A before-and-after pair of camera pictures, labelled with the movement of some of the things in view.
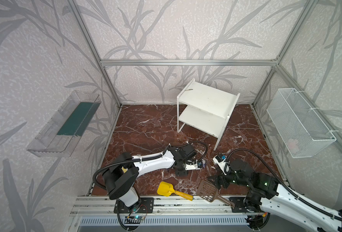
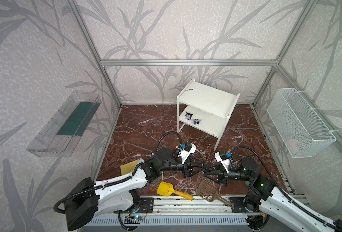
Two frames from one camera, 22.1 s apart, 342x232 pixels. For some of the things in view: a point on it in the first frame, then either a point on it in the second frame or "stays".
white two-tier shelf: (205, 107) stays
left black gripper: (181, 168) to (187, 168)
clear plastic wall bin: (60, 135) stays
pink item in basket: (292, 145) stays
